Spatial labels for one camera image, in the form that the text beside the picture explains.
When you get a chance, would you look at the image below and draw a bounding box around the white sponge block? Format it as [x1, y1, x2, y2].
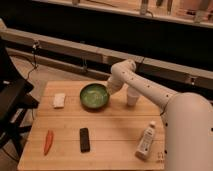
[53, 93, 66, 108]

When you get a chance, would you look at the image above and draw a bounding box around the black chair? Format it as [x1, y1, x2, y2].
[0, 37, 39, 156]

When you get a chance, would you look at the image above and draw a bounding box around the white plastic bottle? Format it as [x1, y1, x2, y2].
[135, 121, 156, 160]

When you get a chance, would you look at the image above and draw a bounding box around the green ceramic bowl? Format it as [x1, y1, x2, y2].
[80, 83, 110, 109]

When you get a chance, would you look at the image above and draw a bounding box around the black hanging cable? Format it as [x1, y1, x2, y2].
[25, 40, 41, 81]

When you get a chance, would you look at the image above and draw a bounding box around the black remote control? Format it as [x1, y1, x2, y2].
[80, 128, 90, 153]

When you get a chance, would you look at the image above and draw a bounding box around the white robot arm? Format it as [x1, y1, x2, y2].
[107, 59, 213, 171]

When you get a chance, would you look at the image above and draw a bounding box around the translucent plastic cup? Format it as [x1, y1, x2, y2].
[127, 87, 140, 106]

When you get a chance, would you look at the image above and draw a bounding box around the orange carrot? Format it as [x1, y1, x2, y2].
[44, 130, 54, 155]

